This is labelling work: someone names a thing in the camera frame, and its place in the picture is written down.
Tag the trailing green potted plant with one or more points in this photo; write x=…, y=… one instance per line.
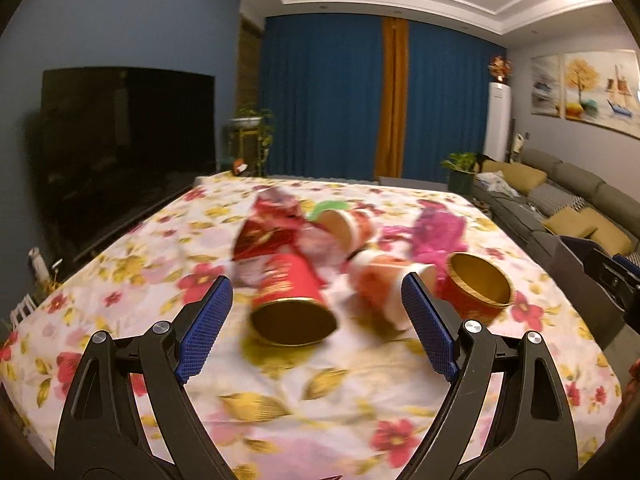
x=250, y=119

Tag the white handheld appliance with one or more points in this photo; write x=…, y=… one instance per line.
x=519, y=145

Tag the dark grey bin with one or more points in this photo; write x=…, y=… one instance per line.
x=575, y=305

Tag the orange flower arrangement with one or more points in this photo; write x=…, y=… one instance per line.
x=500, y=67

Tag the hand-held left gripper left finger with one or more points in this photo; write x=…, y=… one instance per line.
x=205, y=330

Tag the brown wooden panel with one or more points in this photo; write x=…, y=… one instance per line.
x=249, y=85

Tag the white clothes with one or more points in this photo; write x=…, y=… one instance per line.
x=495, y=182

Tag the white standing air conditioner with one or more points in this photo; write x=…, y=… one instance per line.
x=497, y=120

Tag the leafy plant in green pot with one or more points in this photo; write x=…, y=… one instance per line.
x=460, y=170

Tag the grey sofa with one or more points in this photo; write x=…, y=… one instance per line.
x=520, y=215

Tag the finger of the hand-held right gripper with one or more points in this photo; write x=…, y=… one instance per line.
x=607, y=280

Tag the grey seascape wall painting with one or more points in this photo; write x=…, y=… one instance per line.
x=546, y=85

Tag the orange curtain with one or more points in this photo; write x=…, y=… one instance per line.
x=392, y=100

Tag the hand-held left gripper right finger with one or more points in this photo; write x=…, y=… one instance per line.
x=430, y=325

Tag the yellow plant stand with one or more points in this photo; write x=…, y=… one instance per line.
x=239, y=147

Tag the black television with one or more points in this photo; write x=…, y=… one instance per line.
x=125, y=160

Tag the small white figurine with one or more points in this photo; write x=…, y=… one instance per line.
x=39, y=265

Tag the blue curtain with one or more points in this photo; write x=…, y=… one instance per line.
x=450, y=110
x=320, y=100

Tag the white miniature fence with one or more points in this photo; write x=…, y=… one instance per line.
x=22, y=310

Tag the floral cloth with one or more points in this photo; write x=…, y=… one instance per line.
x=350, y=410

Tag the black white patterned cushion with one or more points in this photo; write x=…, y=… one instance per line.
x=555, y=196

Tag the large yellow cushion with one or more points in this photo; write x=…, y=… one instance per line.
x=520, y=177

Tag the tree and sailboat wall painting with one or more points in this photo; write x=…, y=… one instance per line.
x=600, y=90

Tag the red cylindrical can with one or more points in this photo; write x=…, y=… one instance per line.
x=285, y=290

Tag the red foil wrapper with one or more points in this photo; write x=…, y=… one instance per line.
x=260, y=235

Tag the pink plastic bag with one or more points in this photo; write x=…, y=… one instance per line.
x=440, y=235

